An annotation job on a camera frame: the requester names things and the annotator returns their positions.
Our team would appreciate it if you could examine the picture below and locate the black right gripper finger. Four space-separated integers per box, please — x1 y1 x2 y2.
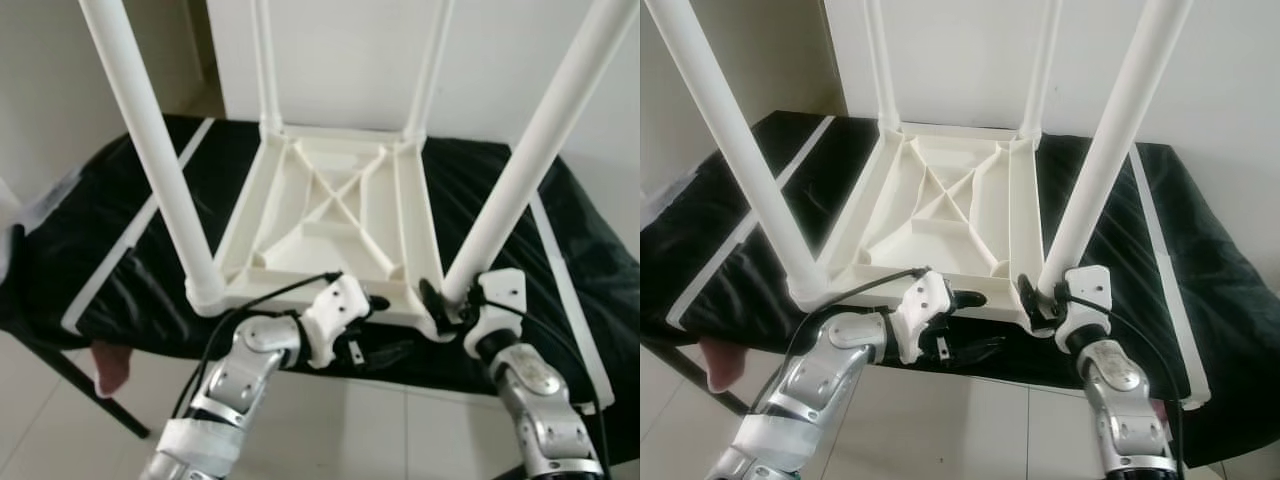
418 278 451 336
1017 274 1048 326

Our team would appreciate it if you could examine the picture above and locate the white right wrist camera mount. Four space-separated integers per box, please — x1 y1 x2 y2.
1052 264 1114 346
462 268 528 356

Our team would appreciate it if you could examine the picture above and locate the black table cloth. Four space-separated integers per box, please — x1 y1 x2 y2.
640 110 1280 471
0 113 641 466

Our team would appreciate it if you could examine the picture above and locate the white plastic table leg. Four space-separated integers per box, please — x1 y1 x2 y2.
643 0 833 311
862 0 901 134
1018 0 1065 141
250 0 285 139
400 0 458 143
77 0 229 317
440 0 641 306
1038 0 1198 299

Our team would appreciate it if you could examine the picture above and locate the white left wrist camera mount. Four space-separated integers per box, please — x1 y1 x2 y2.
300 275 371 369
890 270 956 366

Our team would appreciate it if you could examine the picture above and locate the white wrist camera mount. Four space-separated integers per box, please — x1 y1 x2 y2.
890 270 956 366
1052 264 1114 346
462 268 528 356
300 275 371 369

